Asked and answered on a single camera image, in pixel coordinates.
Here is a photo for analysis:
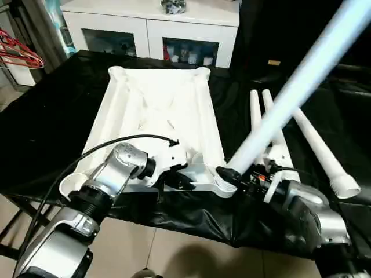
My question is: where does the dark glass bowl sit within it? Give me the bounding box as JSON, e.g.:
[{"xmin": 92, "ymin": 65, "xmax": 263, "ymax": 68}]
[{"xmin": 161, "ymin": 0, "xmax": 188, "ymax": 15}]

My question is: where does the pale blue translucent object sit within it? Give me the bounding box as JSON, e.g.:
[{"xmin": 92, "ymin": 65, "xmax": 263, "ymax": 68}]
[{"xmin": 45, "ymin": 0, "xmax": 74, "ymax": 54}]

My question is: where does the white plastic table top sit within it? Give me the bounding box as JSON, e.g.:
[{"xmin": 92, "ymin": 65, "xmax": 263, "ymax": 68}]
[{"xmin": 58, "ymin": 65, "xmax": 239, "ymax": 204}]

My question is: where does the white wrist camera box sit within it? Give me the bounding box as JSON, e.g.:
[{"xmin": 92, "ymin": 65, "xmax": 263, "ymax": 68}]
[
  {"xmin": 263, "ymin": 145, "xmax": 301, "ymax": 203},
  {"xmin": 145, "ymin": 141, "xmax": 195, "ymax": 187}
]

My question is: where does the red clothes hanger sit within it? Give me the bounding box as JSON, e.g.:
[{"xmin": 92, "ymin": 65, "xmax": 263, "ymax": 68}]
[{"xmin": 0, "ymin": 29, "xmax": 45, "ymax": 71}]

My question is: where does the white plastic table leg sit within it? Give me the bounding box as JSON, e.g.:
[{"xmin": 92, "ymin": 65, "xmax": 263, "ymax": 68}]
[
  {"xmin": 261, "ymin": 89, "xmax": 287, "ymax": 149},
  {"xmin": 250, "ymin": 89, "xmax": 263, "ymax": 138},
  {"xmin": 223, "ymin": 0, "xmax": 371, "ymax": 189},
  {"xmin": 290, "ymin": 107, "xmax": 362, "ymax": 200}
]

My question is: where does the black mat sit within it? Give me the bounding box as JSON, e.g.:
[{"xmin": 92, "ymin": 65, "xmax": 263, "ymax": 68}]
[{"xmin": 0, "ymin": 51, "xmax": 371, "ymax": 257}]

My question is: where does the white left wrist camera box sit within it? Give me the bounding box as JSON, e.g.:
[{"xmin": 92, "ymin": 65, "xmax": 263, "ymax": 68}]
[{"xmin": 145, "ymin": 141, "xmax": 195, "ymax": 187}]

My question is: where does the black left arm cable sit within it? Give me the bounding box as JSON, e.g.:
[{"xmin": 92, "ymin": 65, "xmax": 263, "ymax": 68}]
[{"xmin": 26, "ymin": 134, "xmax": 181, "ymax": 278}]

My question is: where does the large black furniture piece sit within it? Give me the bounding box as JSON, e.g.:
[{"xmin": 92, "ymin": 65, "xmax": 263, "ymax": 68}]
[{"xmin": 229, "ymin": 0, "xmax": 371, "ymax": 82}]

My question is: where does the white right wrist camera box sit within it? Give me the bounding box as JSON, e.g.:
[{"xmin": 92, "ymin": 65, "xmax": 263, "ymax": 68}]
[{"xmin": 263, "ymin": 145, "xmax": 301, "ymax": 203}]

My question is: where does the black robot left foot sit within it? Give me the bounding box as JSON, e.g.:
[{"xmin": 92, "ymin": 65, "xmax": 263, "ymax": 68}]
[{"xmin": 130, "ymin": 269, "xmax": 158, "ymax": 278}]

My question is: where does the white cabinet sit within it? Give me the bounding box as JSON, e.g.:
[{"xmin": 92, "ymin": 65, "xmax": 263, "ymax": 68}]
[{"xmin": 61, "ymin": 0, "xmax": 240, "ymax": 69}]

